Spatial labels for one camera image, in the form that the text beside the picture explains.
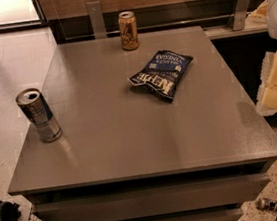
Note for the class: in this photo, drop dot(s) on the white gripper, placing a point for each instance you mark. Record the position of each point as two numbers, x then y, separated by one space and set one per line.
266 16

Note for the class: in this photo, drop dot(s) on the silver blue redbull can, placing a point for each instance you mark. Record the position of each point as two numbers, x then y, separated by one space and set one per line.
36 109

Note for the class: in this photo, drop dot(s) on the gold beverage can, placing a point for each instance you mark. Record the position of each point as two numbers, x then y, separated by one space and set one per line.
128 30

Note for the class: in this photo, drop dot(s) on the blue kettle chips bag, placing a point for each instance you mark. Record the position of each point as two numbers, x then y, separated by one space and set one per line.
162 74

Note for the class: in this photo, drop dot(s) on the grey drawer cabinet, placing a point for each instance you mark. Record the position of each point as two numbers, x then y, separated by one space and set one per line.
126 154

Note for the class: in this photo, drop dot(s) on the right grey metal bracket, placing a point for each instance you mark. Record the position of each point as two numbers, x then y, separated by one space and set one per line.
237 20

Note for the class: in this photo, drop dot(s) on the grey metal bracket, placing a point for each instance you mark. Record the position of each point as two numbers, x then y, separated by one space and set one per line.
237 20
97 19

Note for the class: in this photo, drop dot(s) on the left grey metal bracket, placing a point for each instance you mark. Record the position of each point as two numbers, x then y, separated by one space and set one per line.
97 19

